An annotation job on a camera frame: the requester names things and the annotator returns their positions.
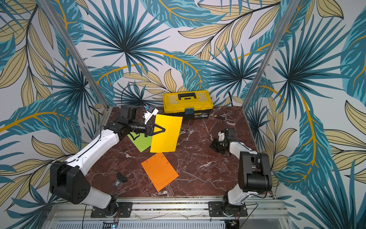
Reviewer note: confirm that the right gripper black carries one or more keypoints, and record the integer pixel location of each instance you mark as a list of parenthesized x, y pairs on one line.
[(217, 144)]

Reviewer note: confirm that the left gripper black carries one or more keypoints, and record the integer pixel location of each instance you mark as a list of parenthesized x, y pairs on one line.
[(149, 130)]

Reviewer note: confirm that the yellow paper sheet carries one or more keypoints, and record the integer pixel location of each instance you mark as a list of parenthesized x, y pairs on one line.
[(166, 141)]

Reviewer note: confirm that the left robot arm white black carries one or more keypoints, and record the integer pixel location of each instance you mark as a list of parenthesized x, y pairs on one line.
[(68, 179)]

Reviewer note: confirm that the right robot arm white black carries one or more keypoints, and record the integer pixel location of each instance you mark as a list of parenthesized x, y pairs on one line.
[(254, 170)]

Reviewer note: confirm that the green paper sheet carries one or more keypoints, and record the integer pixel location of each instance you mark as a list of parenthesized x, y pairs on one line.
[(141, 141)]

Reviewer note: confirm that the small screwdriver yellow black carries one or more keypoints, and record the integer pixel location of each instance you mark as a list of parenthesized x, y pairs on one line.
[(219, 117)]

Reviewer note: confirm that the yellow black toolbox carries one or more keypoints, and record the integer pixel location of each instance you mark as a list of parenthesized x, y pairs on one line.
[(188, 105)]

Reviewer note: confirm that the orange paper sheet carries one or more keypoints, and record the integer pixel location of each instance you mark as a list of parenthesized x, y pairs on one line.
[(159, 170)]

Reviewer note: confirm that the small black clip object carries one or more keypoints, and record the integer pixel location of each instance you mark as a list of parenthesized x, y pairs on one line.
[(120, 179)]

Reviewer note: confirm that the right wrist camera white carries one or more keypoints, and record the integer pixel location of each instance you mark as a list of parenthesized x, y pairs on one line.
[(221, 136)]

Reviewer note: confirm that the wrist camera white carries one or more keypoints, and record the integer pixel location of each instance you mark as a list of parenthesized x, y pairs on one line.
[(221, 136), (150, 111)]

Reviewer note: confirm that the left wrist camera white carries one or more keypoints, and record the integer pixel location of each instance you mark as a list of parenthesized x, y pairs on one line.
[(150, 111)]

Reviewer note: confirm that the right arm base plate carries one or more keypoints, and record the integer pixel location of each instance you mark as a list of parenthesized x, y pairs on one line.
[(221, 209)]

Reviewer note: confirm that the aluminium frame rail front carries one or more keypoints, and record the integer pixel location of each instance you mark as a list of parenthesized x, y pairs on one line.
[(173, 213)]

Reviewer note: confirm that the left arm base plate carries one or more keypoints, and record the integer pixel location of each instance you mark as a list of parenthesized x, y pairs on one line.
[(113, 210)]

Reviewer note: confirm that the right aluminium corner post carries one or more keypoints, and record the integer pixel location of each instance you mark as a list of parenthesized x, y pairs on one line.
[(271, 49)]

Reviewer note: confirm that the aluminium corner post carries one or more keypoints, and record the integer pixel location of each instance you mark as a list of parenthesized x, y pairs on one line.
[(271, 49), (62, 31)]

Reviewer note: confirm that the left aluminium corner post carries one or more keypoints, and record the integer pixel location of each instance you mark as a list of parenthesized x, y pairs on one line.
[(62, 31)]

